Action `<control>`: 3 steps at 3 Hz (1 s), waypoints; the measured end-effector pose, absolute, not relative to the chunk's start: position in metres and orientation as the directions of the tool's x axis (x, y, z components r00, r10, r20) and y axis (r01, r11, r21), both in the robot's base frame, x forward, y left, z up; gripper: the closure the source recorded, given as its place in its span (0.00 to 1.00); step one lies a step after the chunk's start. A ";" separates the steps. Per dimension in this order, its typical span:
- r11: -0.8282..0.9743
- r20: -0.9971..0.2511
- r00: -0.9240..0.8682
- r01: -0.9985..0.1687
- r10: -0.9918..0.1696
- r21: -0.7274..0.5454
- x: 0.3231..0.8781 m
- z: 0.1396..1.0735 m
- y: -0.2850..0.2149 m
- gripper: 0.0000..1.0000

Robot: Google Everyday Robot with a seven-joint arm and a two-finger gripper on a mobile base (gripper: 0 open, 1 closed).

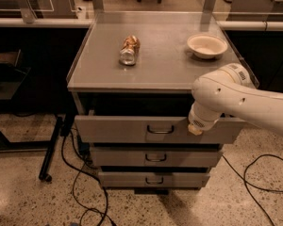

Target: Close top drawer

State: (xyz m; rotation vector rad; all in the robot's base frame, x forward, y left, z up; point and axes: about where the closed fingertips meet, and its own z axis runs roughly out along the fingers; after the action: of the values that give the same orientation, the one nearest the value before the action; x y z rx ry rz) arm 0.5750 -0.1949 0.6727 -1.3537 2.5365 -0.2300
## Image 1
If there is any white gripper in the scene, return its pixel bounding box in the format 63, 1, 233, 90
188, 102, 222, 136

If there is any grey top drawer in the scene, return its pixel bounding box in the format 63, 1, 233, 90
75, 115, 245, 144

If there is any grey drawer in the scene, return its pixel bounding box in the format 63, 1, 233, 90
98, 172, 209, 188
91, 147, 223, 168
75, 115, 245, 144

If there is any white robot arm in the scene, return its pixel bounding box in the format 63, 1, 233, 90
188, 63, 283, 137

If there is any grey drawer cabinet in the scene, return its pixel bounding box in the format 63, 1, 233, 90
66, 10, 258, 196

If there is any grey bottom drawer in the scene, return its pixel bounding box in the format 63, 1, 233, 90
98, 172, 209, 188

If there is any grey middle drawer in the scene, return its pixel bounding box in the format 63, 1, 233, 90
91, 147, 223, 168

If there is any white bowl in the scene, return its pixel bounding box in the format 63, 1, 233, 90
187, 34, 228, 59

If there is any crushed orange soda can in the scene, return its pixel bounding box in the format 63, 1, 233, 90
120, 35, 141, 66

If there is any black floor cable right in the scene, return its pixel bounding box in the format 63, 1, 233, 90
221, 153, 283, 226

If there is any black floor cable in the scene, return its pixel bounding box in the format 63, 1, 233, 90
221, 153, 283, 226
59, 122, 117, 226

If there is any white horizontal rail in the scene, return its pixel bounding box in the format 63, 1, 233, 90
0, 18, 283, 32

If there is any black floor cable left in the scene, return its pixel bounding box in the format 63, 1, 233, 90
59, 122, 117, 226

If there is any black side table frame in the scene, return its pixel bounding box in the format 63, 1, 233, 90
0, 50, 62, 182

